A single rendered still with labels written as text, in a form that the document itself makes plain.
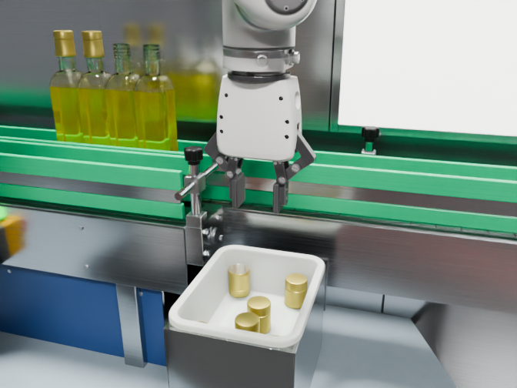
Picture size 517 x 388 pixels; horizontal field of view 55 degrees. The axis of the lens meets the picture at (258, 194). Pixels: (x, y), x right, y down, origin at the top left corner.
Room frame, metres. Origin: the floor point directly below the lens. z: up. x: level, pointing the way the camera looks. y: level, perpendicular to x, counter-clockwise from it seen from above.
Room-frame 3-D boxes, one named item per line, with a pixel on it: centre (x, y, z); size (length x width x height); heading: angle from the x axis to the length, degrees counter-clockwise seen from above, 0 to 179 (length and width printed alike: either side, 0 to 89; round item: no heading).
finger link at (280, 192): (0.59, -0.04, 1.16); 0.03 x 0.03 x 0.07; 72
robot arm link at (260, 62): (0.61, 0.00, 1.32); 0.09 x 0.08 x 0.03; 72
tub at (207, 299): (0.61, 0.01, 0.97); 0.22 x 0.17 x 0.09; 164
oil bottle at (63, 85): (0.94, 0.35, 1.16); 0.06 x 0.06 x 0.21; 74
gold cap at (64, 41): (0.94, 0.35, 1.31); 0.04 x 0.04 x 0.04
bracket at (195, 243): (0.75, 0.09, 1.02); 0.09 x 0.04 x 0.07; 164
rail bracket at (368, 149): (0.86, -0.20, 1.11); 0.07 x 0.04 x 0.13; 164
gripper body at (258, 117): (0.61, 0.00, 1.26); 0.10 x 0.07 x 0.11; 72
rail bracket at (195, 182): (0.74, 0.09, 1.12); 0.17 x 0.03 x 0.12; 164
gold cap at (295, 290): (0.67, -0.06, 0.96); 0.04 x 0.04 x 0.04
